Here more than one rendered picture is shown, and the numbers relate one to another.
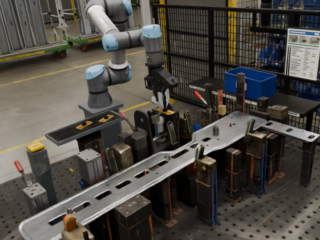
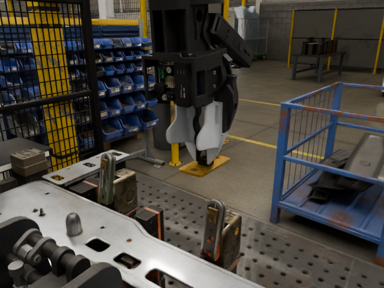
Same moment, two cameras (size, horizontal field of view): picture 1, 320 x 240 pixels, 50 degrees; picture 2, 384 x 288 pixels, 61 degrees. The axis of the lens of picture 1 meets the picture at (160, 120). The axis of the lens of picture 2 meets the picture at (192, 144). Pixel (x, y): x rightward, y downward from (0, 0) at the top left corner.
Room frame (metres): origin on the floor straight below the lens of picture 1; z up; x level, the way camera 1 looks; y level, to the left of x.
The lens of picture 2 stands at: (1.53, 0.38, 1.43)
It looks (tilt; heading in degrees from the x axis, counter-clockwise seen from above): 20 degrees down; 254
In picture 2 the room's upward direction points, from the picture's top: straight up
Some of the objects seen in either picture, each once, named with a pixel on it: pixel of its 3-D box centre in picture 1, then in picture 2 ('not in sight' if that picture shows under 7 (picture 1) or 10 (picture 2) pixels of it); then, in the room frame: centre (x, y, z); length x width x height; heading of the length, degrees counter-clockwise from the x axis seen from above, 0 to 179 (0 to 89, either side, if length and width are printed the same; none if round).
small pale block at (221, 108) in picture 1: (222, 133); not in sight; (1.85, -0.37, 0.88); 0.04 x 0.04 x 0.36; 40
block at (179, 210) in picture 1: (169, 185); not in sight; (1.41, -0.02, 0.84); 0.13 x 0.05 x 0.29; 40
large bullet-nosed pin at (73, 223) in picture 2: (215, 131); (74, 225); (1.62, -0.29, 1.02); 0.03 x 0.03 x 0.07
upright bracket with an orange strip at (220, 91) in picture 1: (220, 121); not in sight; (1.88, -0.37, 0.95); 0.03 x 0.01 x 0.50; 130
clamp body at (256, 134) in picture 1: (255, 163); (124, 227); (1.50, -0.48, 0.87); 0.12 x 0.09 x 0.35; 40
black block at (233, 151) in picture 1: (233, 175); (151, 258); (1.44, -0.35, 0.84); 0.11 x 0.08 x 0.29; 40
